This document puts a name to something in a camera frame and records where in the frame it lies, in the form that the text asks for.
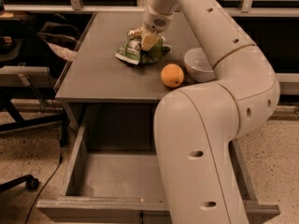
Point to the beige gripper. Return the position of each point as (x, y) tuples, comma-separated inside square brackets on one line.
[(156, 22)]

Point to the green jalapeno chip bag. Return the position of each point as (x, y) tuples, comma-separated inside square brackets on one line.
[(132, 53)]

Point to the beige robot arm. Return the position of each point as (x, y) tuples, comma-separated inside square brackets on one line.
[(194, 125)]

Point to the grey cabinet with top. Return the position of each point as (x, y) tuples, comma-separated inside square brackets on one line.
[(97, 76)]

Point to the dark bag with cloth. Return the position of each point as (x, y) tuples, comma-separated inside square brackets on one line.
[(61, 36)]

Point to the grey open top drawer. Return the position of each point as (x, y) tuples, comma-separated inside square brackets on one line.
[(114, 186)]

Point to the orange fruit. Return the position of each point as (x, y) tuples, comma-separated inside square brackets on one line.
[(172, 75)]

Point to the white bowl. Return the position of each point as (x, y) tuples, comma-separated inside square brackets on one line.
[(198, 66)]

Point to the black office chair base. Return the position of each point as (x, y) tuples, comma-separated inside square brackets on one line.
[(31, 183)]

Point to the side desk with frame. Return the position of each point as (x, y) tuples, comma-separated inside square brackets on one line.
[(29, 70)]

